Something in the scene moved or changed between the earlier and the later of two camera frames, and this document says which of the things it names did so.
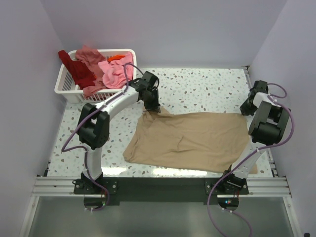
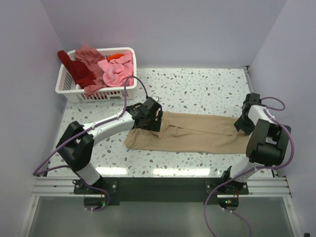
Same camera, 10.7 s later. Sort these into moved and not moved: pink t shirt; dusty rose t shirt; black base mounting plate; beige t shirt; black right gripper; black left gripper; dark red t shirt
Moved: beige t shirt; black right gripper; black left gripper
Not moved: dusty rose t shirt; black base mounting plate; dark red t shirt; pink t shirt
